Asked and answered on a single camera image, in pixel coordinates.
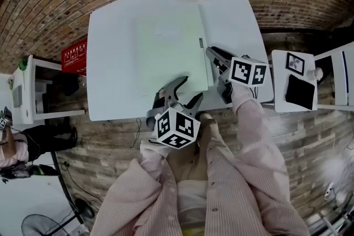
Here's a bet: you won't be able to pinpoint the small white cup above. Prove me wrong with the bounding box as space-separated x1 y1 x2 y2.
306 67 324 81

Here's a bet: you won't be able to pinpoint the black pad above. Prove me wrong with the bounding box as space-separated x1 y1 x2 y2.
284 74 316 111

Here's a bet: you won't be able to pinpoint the black standing fan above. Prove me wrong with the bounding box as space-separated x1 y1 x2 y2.
20 150 96 236

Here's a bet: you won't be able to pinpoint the white power strip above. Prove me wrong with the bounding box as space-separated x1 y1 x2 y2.
324 181 335 199

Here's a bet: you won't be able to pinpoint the small white table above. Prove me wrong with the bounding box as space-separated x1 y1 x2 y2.
270 49 319 114

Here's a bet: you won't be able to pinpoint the white side table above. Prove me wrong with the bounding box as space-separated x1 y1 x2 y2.
12 54 87 125

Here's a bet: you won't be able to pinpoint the red box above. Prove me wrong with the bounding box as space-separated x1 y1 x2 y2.
61 38 89 77

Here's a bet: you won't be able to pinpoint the person's right forearm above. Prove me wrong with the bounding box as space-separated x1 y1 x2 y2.
230 82 291 203

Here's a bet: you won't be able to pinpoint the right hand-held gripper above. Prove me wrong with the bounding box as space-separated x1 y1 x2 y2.
205 46 269 105

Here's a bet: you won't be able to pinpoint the green leafy plant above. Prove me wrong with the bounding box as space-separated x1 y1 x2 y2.
17 57 29 72

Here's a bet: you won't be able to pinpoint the black bag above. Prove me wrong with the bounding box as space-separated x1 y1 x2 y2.
51 72 80 97

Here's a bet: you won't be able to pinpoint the large white table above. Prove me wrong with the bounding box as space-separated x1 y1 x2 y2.
86 0 275 122

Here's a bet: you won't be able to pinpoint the black floor cable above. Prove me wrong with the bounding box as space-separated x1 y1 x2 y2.
129 117 143 149

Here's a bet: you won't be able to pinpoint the person's left forearm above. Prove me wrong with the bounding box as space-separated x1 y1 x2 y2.
139 139 178 175

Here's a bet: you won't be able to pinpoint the pale green cloth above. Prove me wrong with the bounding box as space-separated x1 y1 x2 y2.
131 3 216 98

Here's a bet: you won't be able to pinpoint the person's torso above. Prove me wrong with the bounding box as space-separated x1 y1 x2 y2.
90 129 310 236

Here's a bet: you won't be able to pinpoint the black picture frame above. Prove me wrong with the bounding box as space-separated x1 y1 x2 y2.
285 51 306 76

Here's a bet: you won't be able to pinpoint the person's legs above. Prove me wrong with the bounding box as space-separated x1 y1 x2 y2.
165 112 222 183

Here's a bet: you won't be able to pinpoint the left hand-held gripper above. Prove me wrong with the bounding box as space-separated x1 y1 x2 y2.
145 75 205 150

